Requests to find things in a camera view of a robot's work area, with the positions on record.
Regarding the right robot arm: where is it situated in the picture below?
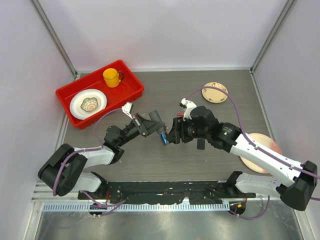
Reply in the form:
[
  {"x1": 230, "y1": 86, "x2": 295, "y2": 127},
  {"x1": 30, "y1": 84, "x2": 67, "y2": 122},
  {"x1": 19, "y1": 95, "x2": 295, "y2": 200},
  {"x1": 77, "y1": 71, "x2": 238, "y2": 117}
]
[{"x1": 166, "y1": 106, "x2": 318, "y2": 211}]

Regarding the white paper plate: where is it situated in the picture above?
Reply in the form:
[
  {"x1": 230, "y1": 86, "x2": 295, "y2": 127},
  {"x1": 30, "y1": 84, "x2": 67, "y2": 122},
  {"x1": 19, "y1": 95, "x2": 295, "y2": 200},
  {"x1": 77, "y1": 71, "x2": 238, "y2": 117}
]
[{"x1": 69, "y1": 89, "x2": 108, "y2": 120}]

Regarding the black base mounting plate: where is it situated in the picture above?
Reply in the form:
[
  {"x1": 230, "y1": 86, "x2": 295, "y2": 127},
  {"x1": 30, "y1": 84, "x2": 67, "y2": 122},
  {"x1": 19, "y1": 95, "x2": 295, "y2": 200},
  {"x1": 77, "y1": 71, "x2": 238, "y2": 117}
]
[{"x1": 88, "y1": 181, "x2": 256, "y2": 205}]

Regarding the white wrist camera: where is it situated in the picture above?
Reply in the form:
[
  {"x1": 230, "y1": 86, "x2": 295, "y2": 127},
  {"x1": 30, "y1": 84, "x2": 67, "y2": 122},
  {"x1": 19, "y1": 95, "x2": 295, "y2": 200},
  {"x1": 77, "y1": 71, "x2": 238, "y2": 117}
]
[
  {"x1": 121, "y1": 102, "x2": 133, "y2": 119},
  {"x1": 179, "y1": 98, "x2": 197, "y2": 121}
]

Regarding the cream floral plate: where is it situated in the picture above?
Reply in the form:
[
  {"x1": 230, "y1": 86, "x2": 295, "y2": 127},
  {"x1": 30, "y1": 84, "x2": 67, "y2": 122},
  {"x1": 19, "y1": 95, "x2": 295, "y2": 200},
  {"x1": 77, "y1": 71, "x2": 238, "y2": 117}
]
[{"x1": 202, "y1": 82, "x2": 228, "y2": 104}]

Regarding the red plastic tray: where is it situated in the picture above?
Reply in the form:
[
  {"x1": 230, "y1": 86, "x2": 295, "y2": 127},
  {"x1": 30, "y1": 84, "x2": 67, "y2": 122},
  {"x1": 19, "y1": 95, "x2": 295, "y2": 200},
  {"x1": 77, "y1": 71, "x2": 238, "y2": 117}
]
[{"x1": 55, "y1": 60, "x2": 144, "y2": 129}]

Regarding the left aluminium frame post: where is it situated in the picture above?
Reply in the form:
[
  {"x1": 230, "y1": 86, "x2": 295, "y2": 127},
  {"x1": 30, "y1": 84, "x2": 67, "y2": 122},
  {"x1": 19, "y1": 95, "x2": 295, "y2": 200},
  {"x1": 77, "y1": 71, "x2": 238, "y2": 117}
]
[{"x1": 29, "y1": 0, "x2": 78, "y2": 79}]

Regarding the yellow mug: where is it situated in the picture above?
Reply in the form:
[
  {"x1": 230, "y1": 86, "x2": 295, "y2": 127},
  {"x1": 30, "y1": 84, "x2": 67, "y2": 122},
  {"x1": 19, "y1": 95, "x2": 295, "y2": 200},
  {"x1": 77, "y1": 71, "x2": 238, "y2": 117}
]
[{"x1": 102, "y1": 68, "x2": 125, "y2": 88}]

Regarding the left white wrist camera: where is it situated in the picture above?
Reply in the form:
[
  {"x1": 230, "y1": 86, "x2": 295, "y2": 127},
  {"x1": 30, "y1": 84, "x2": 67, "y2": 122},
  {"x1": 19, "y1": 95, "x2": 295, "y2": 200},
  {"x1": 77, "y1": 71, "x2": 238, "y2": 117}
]
[{"x1": 121, "y1": 102, "x2": 133, "y2": 119}]

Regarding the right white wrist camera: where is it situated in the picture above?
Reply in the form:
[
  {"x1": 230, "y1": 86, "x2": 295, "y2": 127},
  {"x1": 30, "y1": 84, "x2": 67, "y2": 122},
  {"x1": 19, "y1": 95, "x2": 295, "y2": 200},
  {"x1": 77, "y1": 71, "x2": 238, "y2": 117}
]
[{"x1": 179, "y1": 98, "x2": 197, "y2": 121}]

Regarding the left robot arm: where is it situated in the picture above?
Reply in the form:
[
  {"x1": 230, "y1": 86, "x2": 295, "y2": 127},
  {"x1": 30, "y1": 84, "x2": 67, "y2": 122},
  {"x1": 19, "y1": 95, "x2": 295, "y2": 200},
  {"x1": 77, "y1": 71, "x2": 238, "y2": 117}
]
[{"x1": 37, "y1": 110, "x2": 166, "y2": 200}]

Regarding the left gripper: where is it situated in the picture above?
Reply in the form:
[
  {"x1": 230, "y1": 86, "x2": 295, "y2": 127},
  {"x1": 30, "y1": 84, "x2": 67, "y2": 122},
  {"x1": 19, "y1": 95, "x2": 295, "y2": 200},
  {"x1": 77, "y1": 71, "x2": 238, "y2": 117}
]
[{"x1": 117, "y1": 113, "x2": 165, "y2": 147}]

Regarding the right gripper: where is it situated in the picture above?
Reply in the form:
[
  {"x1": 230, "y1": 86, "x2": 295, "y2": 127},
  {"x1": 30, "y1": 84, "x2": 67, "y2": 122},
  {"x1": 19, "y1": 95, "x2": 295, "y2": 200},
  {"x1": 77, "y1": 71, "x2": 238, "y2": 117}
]
[{"x1": 166, "y1": 114, "x2": 210, "y2": 145}]

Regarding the white slotted cable duct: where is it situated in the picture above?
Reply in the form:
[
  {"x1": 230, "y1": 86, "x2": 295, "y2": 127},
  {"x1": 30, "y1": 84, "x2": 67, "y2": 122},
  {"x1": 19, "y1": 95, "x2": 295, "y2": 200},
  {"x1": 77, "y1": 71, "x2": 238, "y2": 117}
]
[{"x1": 42, "y1": 201, "x2": 230, "y2": 212}]

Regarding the black battery cover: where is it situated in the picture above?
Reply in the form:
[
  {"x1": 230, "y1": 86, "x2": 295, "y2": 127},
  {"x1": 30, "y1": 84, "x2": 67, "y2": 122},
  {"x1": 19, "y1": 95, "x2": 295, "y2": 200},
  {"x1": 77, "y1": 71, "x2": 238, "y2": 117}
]
[{"x1": 196, "y1": 138, "x2": 206, "y2": 150}]

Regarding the pink white plate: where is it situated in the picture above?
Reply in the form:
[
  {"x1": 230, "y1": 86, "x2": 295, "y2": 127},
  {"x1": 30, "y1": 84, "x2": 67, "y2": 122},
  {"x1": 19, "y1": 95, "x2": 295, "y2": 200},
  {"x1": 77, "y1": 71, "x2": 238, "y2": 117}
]
[{"x1": 240, "y1": 133, "x2": 283, "y2": 174}]

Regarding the right aluminium frame post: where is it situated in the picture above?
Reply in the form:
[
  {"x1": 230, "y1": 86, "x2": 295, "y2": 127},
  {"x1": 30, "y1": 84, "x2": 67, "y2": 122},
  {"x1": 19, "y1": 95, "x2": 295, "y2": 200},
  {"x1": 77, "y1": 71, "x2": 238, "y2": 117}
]
[{"x1": 250, "y1": 0, "x2": 297, "y2": 75}]

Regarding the aluminium frame post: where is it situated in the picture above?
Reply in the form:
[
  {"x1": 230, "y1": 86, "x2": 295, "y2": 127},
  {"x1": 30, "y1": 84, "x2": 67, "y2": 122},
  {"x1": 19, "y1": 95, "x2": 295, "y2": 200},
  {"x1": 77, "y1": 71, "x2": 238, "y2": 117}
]
[
  {"x1": 250, "y1": 0, "x2": 297, "y2": 75},
  {"x1": 29, "y1": 0, "x2": 78, "y2": 79}
]

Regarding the blue battery cluster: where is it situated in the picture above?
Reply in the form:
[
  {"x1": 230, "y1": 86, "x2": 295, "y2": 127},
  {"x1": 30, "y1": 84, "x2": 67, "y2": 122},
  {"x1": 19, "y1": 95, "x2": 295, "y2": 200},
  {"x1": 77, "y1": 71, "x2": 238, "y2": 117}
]
[{"x1": 160, "y1": 133, "x2": 170, "y2": 146}]

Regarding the small patterned bowl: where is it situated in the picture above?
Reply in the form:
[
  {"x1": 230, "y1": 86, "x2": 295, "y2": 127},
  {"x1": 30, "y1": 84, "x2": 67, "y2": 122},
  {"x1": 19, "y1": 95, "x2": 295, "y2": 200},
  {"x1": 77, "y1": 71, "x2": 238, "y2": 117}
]
[{"x1": 80, "y1": 97, "x2": 99, "y2": 113}]

